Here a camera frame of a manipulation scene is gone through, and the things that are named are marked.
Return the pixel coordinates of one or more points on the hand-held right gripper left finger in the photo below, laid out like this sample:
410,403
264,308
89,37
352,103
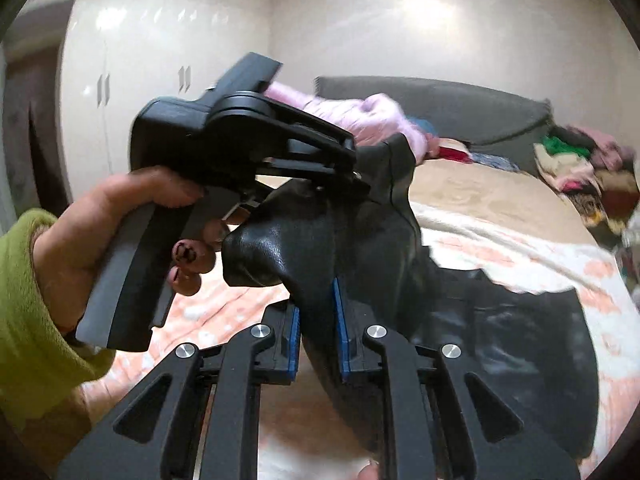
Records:
295,340

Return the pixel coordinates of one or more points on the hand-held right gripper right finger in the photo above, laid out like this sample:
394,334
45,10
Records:
341,330

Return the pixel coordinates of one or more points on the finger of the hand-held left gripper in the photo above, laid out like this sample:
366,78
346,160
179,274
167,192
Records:
325,140

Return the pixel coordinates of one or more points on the black leather jacket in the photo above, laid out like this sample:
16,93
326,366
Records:
375,240

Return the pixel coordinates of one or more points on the person's left forearm green sleeve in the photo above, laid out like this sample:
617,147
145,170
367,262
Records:
30,320

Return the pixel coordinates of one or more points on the pile of folded clothes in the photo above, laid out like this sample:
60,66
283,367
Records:
580,170

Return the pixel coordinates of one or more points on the person's right hand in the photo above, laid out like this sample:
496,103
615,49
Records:
369,472

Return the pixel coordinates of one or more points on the person's left hand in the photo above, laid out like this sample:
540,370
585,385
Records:
75,240

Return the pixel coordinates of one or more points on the pink quilt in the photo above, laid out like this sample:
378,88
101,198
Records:
370,115

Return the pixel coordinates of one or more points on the white wardrobe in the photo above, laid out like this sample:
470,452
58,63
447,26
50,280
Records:
150,50

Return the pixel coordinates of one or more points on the teal cloth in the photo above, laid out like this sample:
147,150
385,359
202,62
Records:
424,126

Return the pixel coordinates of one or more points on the red cloth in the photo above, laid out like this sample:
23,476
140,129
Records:
452,154

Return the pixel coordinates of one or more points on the dark brown door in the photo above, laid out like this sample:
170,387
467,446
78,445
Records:
40,110

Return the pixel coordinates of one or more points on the grey patterned cloth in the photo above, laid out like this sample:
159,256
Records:
492,162

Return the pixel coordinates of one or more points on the bed with beige sheet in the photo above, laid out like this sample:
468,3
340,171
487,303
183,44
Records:
490,195

